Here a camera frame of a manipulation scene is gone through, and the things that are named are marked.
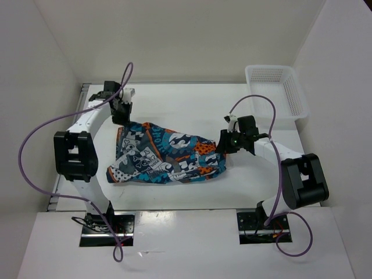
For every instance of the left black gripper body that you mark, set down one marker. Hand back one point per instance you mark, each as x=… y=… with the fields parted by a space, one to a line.
x=121 y=116

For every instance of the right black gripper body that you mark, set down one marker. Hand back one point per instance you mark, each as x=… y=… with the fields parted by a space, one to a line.
x=232 y=141

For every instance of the colourful patterned shorts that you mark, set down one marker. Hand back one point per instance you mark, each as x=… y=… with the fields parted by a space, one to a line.
x=148 y=153

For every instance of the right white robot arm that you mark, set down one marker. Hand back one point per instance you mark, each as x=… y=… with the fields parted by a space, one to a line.
x=300 y=176

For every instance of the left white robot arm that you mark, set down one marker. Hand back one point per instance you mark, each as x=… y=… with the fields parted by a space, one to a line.
x=75 y=154

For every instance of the white plastic basket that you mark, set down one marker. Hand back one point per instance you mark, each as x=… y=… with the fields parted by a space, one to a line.
x=280 y=84

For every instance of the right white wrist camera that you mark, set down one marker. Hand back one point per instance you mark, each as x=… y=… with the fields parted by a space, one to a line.
x=232 y=122

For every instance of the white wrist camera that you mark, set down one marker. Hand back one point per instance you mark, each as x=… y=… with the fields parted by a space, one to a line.
x=232 y=122
x=126 y=95

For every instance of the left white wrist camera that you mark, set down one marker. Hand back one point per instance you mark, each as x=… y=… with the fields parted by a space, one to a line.
x=126 y=95

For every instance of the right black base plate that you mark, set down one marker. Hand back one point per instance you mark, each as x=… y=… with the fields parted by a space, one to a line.
x=252 y=231

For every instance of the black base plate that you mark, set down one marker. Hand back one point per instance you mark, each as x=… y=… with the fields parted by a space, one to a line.
x=252 y=231
x=95 y=233

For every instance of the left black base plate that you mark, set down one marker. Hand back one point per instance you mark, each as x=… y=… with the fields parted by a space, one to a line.
x=95 y=233

